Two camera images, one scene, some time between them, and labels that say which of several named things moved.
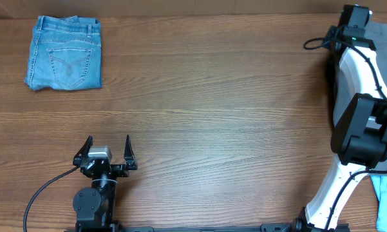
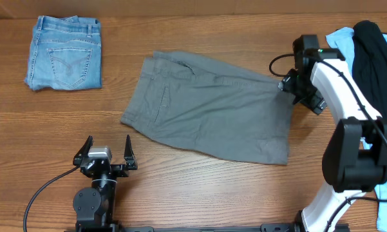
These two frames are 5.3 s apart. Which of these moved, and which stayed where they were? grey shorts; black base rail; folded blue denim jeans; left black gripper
Moved: grey shorts
Stayed: folded blue denim jeans; left black gripper; black base rail
